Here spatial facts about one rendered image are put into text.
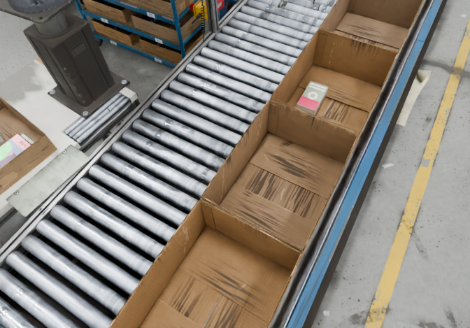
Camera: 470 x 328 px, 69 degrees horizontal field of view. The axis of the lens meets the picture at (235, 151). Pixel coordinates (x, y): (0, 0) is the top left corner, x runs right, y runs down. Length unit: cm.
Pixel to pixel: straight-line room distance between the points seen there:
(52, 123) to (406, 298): 184
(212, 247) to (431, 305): 133
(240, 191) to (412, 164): 152
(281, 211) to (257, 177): 14
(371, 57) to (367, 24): 37
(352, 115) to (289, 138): 26
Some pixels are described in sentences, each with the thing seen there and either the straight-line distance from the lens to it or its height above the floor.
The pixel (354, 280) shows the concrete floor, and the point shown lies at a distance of 198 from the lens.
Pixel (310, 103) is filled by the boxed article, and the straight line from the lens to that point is 127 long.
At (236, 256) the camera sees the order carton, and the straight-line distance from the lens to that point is 101.
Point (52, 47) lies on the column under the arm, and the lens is 143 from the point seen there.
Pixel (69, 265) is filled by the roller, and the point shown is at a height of 75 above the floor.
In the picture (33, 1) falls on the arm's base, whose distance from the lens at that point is 139.
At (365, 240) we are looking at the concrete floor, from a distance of 207.
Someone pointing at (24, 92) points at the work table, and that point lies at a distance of 185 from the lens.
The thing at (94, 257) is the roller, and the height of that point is 75.
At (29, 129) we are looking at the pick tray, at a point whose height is 76.
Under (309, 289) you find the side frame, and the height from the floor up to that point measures 91.
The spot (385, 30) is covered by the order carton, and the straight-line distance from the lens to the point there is 171.
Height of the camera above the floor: 185
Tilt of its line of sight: 56 degrees down
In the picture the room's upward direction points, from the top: 4 degrees counter-clockwise
